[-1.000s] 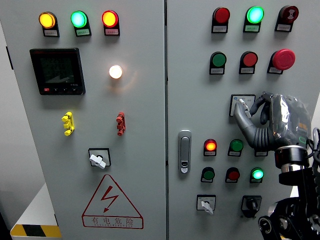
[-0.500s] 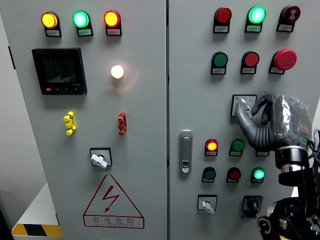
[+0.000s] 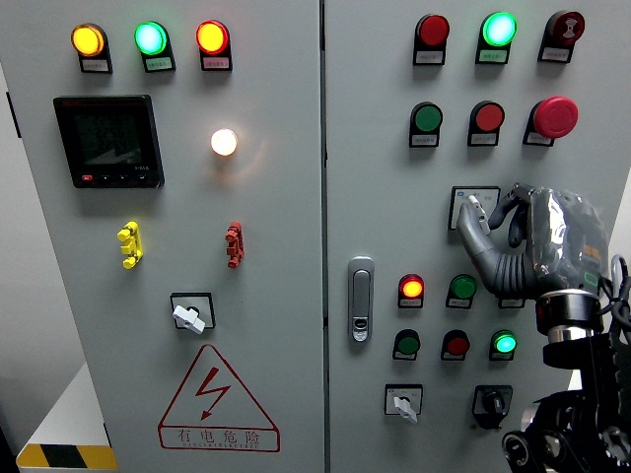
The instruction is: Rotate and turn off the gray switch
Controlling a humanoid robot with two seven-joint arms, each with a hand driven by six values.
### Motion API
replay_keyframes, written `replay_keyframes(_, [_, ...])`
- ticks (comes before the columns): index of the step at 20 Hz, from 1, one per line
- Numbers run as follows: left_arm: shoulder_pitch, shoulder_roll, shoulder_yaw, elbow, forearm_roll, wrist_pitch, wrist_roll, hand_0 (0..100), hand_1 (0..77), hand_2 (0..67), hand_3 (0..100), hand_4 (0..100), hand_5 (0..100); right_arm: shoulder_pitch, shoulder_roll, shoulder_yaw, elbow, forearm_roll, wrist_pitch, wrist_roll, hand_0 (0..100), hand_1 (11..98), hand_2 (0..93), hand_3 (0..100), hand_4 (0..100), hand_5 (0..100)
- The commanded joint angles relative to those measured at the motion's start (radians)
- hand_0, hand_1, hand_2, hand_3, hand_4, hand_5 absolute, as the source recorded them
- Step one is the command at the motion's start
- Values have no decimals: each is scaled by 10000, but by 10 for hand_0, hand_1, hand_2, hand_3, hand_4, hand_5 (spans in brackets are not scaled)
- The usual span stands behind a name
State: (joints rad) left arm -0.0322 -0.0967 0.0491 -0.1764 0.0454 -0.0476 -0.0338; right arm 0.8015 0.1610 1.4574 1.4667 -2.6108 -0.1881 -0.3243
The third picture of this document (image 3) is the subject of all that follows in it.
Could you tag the small white label plate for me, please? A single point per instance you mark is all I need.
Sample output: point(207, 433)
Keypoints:
point(404, 356)
point(511, 302)
point(95, 65)
point(453, 356)
point(411, 302)
point(502, 356)
point(158, 64)
point(483, 139)
point(538, 139)
point(492, 56)
point(429, 58)
point(458, 303)
point(424, 140)
point(216, 63)
point(554, 55)

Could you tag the small green lamp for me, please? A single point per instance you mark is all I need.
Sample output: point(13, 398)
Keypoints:
point(463, 287)

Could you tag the small lit green button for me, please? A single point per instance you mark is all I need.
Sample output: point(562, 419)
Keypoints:
point(505, 343)

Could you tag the large red stop button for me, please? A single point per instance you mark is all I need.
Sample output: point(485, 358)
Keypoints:
point(556, 116)

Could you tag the large red push button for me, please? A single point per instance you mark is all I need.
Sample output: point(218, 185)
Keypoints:
point(489, 117)
point(433, 30)

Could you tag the small red push button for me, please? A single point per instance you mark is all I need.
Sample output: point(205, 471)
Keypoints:
point(458, 345)

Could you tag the small lit red lamp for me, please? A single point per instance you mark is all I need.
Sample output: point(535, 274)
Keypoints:
point(412, 288)

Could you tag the large green push button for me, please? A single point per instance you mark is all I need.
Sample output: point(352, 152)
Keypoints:
point(428, 118)

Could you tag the grey cabinet door with lock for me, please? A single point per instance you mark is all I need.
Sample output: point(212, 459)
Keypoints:
point(384, 197)

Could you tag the small green push button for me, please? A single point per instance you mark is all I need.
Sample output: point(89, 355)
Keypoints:
point(408, 345)

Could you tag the silver door lock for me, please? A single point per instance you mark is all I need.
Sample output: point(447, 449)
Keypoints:
point(361, 300)

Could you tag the dark red buzzer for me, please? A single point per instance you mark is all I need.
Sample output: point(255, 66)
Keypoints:
point(566, 27)

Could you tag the lit green round lamp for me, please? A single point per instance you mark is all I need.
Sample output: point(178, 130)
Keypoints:
point(150, 38)
point(499, 29)

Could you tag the grey cabinet door with display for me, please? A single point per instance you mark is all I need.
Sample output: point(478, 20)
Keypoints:
point(276, 222)

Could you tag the white glowing lamp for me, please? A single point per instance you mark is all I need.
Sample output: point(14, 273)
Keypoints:
point(224, 143)

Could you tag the red warning triangle sticker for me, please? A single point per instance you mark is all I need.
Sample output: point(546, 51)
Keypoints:
point(213, 389)

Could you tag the lit red round lamp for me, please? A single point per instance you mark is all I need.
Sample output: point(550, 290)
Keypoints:
point(212, 37)

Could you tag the black square display meter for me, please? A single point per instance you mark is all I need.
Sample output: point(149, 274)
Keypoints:
point(109, 143)

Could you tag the black door hinge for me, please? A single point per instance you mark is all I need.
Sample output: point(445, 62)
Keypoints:
point(14, 115)
point(107, 434)

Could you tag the yellow round indicator lamp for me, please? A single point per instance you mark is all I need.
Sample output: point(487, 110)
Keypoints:
point(88, 41)

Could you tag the black yellow striped tape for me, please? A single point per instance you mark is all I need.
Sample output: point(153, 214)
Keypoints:
point(64, 457)

